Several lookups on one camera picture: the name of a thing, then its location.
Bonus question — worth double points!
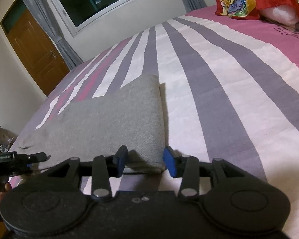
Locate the striped purple pink bed sheet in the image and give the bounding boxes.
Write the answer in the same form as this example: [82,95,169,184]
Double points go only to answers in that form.
[13,7,299,238]

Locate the white pillow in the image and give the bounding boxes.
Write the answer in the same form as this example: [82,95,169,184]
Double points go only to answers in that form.
[260,5,299,26]

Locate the grey knitted pants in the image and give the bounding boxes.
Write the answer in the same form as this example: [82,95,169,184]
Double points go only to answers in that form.
[13,74,165,173]

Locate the wooden shelf unit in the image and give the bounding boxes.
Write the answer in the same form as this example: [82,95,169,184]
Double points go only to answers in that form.
[0,126,17,154]

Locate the brown wooden door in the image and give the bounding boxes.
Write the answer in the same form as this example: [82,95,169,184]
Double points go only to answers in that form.
[0,0,70,96]

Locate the grey curtain left of window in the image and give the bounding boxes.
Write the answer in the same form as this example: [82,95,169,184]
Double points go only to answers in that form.
[23,0,83,70]

